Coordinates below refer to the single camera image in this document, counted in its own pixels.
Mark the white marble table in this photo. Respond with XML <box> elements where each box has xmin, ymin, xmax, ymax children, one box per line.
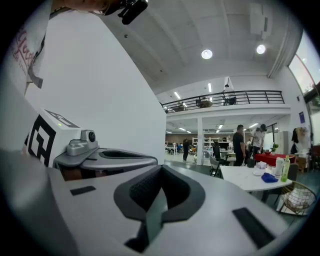
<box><xmin>219</xmin><ymin>164</ymin><xmax>294</xmax><ymax>204</ymax></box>

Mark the person's face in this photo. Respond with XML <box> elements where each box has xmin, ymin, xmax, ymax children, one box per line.
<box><xmin>51</xmin><ymin>0</ymin><xmax>126</xmax><ymax>16</ymax></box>

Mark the white metal shelving rack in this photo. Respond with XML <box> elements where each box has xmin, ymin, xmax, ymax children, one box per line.
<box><xmin>203</xmin><ymin>136</ymin><xmax>235</xmax><ymax>152</ymax></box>

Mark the grey upholstered chair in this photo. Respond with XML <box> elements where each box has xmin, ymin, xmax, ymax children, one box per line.
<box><xmin>208</xmin><ymin>154</ymin><xmax>224</xmax><ymax>178</ymax></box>

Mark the large glass window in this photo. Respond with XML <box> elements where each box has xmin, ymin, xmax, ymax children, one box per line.
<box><xmin>287</xmin><ymin>29</ymin><xmax>320</xmax><ymax>101</ymax></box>

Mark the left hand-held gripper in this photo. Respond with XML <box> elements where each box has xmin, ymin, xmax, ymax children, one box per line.
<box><xmin>24</xmin><ymin>108</ymin><xmax>159</xmax><ymax>182</ymax></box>

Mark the black office chair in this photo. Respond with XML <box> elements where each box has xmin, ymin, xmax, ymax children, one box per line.
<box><xmin>211</xmin><ymin>141</ymin><xmax>231</xmax><ymax>166</ymax></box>

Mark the red cloth covered table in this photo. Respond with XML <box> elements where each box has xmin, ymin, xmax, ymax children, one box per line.
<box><xmin>254</xmin><ymin>153</ymin><xmax>297</xmax><ymax>166</ymax></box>

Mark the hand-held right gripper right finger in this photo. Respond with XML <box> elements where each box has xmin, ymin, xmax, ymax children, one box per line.
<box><xmin>154</xmin><ymin>164</ymin><xmax>291</xmax><ymax>256</ymax></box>

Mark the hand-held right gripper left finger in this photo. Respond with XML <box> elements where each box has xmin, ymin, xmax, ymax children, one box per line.
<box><xmin>47</xmin><ymin>164</ymin><xmax>163</xmax><ymax>256</ymax></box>

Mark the row of office ceiling lights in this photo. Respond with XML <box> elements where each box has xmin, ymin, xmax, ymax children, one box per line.
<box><xmin>166</xmin><ymin>122</ymin><xmax>260</xmax><ymax>135</ymax></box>

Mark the green drink bottle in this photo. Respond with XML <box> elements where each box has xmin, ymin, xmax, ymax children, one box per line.
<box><xmin>280</xmin><ymin>155</ymin><xmax>291</xmax><ymax>183</ymax></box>

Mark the white ceiling air conditioner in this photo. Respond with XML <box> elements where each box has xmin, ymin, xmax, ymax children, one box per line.
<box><xmin>248</xmin><ymin>2</ymin><xmax>273</xmax><ymax>40</ymax></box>

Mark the black balcony railing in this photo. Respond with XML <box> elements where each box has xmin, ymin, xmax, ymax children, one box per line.
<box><xmin>161</xmin><ymin>90</ymin><xmax>286</xmax><ymax>114</ymax></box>

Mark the blue cloth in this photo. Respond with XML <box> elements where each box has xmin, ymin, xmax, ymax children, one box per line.
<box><xmin>261</xmin><ymin>172</ymin><xmax>279</xmax><ymax>184</ymax></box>

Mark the white office desk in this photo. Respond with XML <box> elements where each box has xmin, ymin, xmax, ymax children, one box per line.
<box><xmin>164</xmin><ymin>142</ymin><xmax>185</xmax><ymax>155</ymax></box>

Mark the clear plastic cup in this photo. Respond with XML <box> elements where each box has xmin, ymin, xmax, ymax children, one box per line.
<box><xmin>274</xmin><ymin>156</ymin><xmax>285</xmax><ymax>179</ymax></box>

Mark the black head-worn camera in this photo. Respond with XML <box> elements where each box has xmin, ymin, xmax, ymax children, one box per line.
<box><xmin>117</xmin><ymin>0</ymin><xmax>150</xmax><ymax>26</ymax></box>

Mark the left hand-held gripper camera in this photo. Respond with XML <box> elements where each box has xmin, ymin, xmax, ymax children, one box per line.
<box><xmin>66</xmin><ymin>129</ymin><xmax>99</xmax><ymax>156</ymax></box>

